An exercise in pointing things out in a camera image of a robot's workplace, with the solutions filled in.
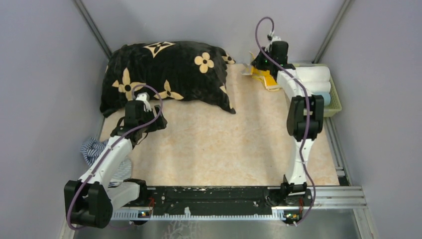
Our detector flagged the yellow grey towel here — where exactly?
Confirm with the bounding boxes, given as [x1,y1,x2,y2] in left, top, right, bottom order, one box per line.
[241,52,281,92]

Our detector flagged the light blue towel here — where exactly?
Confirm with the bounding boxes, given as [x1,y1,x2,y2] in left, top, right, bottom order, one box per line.
[321,92,331,107]

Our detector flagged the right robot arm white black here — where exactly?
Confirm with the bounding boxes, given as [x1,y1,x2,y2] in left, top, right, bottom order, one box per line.
[252,38,324,205]

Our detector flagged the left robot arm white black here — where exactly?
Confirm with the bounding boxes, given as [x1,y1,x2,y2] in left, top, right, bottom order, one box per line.
[64,100,167,230]

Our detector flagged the top white rolled towel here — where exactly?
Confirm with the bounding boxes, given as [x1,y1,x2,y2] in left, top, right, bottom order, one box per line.
[296,66,330,83]

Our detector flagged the white rolled towel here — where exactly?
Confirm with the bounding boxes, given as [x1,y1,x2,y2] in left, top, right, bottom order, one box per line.
[296,66,330,83]
[304,81,331,93]

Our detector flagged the middle white rolled towel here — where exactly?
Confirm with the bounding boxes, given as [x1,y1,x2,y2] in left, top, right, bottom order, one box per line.
[304,81,331,93]

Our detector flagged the blue white striped towel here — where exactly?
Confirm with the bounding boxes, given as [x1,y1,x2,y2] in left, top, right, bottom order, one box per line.
[80,137,132,188]

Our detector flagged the black pillow with tan flowers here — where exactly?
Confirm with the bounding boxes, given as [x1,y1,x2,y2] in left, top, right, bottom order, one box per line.
[100,41,236,118]

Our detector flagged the green plastic basket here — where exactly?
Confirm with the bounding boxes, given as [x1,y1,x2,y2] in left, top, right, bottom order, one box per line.
[294,63,342,118]

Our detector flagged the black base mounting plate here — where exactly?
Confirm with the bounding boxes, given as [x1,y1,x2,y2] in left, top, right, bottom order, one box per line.
[124,186,313,216]

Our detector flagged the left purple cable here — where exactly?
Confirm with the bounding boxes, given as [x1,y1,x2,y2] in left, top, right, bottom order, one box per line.
[66,84,164,231]

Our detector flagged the purple cable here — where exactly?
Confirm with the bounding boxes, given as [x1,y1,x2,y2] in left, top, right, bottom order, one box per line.
[254,17,317,227]
[66,84,164,231]

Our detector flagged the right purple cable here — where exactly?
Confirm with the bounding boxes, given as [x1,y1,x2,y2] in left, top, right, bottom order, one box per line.
[254,17,317,227]

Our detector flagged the aluminium frame rail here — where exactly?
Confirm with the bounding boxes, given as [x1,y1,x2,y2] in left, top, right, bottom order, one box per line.
[313,186,367,209]

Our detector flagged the white toothed cable strip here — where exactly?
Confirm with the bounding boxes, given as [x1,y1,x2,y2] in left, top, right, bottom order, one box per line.
[111,207,286,221]

